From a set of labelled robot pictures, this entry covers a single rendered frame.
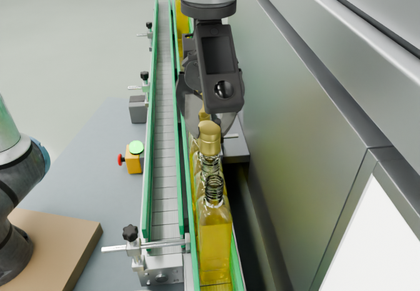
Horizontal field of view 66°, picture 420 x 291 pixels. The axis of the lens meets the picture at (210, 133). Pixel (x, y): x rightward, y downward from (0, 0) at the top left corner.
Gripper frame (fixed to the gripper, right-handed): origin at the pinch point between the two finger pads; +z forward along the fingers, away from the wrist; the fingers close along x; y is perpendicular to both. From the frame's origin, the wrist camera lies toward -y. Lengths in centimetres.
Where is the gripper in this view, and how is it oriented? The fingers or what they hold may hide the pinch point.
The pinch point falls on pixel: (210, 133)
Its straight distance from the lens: 51.3
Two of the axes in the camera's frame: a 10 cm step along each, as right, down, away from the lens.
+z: 0.0, 7.8, 6.3
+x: -9.9, 0.7, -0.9
